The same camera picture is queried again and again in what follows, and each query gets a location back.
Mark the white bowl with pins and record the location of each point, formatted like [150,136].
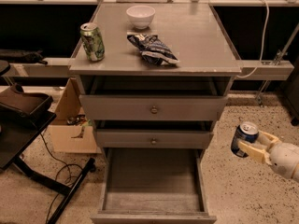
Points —
[140,16]

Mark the grey open bottom drawer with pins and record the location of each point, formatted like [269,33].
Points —
[153,186]

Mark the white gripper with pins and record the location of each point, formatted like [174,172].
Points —
[284,157]

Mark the blue pepsi can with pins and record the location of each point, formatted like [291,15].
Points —
[245,131]

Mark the cardboard box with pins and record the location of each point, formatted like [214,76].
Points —
[71,132]

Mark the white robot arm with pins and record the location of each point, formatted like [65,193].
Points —
[282,158]

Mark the grey top drawer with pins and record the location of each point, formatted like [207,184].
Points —
[154,98]

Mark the green soda can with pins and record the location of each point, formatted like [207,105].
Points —
[92,41]

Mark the grey drawer cabinet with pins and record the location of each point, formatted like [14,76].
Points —
[191,31]

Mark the blue chip bag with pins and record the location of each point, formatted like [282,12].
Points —
[152,49]

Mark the grey middle drawer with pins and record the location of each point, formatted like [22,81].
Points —
[154,134]

